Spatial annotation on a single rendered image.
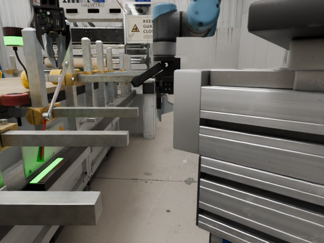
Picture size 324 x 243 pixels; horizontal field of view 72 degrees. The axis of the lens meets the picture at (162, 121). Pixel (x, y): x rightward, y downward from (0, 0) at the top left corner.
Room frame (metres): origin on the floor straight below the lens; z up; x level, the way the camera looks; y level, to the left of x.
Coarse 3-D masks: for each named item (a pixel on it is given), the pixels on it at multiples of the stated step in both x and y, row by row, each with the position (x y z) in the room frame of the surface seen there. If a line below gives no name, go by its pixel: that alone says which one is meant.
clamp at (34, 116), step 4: (48, 104) 0.76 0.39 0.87; (56, 104) 0.77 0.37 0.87; (60, 104) 0.80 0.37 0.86; (28, 108) 0.69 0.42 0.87; (32, 108) 0.69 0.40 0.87; (36, 108) 0.68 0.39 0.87; (40, 108) 0.69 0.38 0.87; (44, 108) 0.69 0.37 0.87; (48, 108) 0.71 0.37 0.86; (28, 112) 0.67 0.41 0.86; (32, 112) 0.67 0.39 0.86; (36, 112) 0.67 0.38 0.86; (40, 112) 0.67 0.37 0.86; (52, 112) 0.74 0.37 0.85; (28, 116) 0.67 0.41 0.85; (32, 116) 0.67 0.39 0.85; (36, 116) 0.67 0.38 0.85; (40, 116) 0.67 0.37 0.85; (52, 116) 0.73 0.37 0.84; (28, 120) 0.67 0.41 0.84; (32, 120) 0.67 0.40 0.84; (36, 120) 0.67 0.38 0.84; (40, 120) 0.67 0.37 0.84; (52, 120) 0.73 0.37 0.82; (32, 124) 0.67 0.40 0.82; (36, 124) 0.67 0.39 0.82
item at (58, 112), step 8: (8, 112) 0.74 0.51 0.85; (16, 112) 0.74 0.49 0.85; (24, 112) 0.74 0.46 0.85; (56, 112) 0.74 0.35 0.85; (64, 112) 0.74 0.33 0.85; (72, 112) 0.74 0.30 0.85; (80, 112) 0.74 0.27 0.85; (88, 112) 0.74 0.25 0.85; (96, 112) 0.74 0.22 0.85; (104, 112) 0.74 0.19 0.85; (112, 112) 0.74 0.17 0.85; (120, 112) 0.74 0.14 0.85; (128, 112) 0.74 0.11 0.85; (136, 112) 0.74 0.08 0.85
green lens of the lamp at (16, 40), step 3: (9, 36) 0.68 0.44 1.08; (6, 39) 0.69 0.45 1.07; (9, 39) 0.68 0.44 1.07; (12, 39) 0.69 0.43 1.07; (15, 39) 0.69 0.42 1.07; (18, 39) 0.69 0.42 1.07; (21, 39) 0.70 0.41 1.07; (6, 42) 0.69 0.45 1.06; (9, 42) 0.68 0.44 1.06; (12, 42) 0.69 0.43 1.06; (15, 42) 0.69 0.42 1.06; (18, 42) 0.69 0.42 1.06; (21, 42) 0.70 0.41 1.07
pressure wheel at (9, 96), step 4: (4, 96) 0.72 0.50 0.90; (8, 96) 0.72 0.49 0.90; (12, 96) 0.72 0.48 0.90; (16, 96) 0.72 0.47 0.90; (20, 96) 0.73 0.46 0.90; (24, 96) 0.74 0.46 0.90; (28, 96) 0.76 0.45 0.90; (4, 100) 0.72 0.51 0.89; (8, 100) 0.71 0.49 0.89; (12, 100) 0.72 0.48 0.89; (16, 100) 0.72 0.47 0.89; (20, 100) 0.73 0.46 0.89; (24, 100) 0.74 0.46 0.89; (28, 100) 0.76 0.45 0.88; (4, 104) 0.72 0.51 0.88; (8, 104) 0.71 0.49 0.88; (12, 104) 0.72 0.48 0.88; (16, 104) 0.72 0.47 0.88; (20, 104) 0.73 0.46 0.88; (24, 104) 0.74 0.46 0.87; (20, 120) 0.75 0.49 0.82; (20, 124) 0.75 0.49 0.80
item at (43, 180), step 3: (63, 159) 0.68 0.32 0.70; (66, 159) 0.68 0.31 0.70; (60, 162) 0.66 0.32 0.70; (63, 162) 0.66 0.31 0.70; (57, 165) 0.64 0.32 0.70; (60, 165) 0.64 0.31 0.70; (54, 168) 0.62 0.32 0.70; (57, 168) 0.62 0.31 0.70; (51, 171) 0.60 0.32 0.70; (54, 171) 0.60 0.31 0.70; (48, 174) 0.58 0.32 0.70; (51, 174) 0.58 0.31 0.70; (42, 177) 0.56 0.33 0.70; (45, 177) 0.56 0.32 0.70; (48, 177) 0.56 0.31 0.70; (42, 180) 0.54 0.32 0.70; (45, 180) 0.54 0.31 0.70
